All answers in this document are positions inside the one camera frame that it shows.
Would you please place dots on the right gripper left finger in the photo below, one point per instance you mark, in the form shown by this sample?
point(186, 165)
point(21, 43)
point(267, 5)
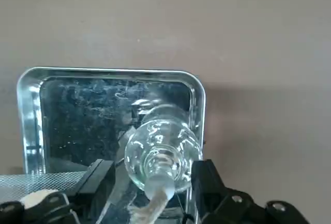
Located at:
point(95, 182)

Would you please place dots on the glass alcohol lamp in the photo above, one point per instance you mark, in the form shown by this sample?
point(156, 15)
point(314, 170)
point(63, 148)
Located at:
point(160, 141)

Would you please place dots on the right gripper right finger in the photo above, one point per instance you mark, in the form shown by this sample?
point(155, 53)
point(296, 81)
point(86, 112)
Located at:
point(207, 182)

